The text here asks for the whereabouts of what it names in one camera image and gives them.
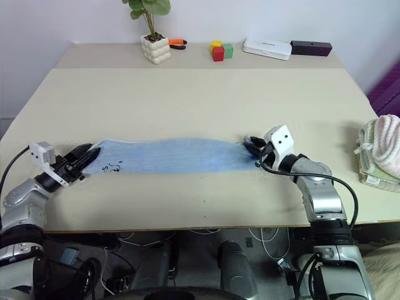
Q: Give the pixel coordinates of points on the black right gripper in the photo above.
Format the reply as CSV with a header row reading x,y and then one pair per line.
x,y
266,153

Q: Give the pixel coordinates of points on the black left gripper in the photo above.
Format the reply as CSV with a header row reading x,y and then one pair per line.
x,y
67,170

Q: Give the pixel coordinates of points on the blue terry towel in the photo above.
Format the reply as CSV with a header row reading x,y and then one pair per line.
x,y
175,156

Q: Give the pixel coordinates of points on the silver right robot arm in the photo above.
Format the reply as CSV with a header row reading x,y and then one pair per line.
x,y
325,200

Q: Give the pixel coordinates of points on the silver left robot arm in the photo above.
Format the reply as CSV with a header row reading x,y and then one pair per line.
x,y
22,200

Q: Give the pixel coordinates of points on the folded pink towel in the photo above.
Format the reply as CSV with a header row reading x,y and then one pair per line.
x,y
389,140

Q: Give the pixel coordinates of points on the green wooden block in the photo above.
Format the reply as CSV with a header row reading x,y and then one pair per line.
x,y
229,51

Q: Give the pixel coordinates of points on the red wooden block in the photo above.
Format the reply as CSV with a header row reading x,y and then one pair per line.
x,y
218,54

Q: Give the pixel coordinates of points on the flat white box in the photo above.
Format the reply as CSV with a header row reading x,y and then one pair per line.
x,y
265,48

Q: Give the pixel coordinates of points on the small grey blue box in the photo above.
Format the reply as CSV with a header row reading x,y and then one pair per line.
x,y
69,257

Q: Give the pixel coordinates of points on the yellow wooden block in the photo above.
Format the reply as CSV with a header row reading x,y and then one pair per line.
x,y
215,44

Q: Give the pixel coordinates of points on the long dark purple box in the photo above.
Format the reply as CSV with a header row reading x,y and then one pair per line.
x,y
309,48

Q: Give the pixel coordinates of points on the dark rounded grey shell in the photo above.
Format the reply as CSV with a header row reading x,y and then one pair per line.
x,y
147,262
237,268

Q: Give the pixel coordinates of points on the green plant in white pot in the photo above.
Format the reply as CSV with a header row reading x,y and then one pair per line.
x,y
156,50

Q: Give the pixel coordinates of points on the purple ribbed sofa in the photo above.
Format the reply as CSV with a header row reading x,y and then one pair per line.
x,y
387,90

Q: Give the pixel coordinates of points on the beige fluffy blanket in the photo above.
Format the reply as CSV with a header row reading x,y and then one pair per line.
x,y
384,272

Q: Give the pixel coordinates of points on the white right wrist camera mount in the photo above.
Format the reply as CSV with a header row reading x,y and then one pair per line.
x,y
281,139

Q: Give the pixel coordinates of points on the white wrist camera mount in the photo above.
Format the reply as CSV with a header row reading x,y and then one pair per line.
x,y
37,153
281,139

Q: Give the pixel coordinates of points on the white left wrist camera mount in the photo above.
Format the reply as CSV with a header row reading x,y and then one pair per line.
x,y
37,153

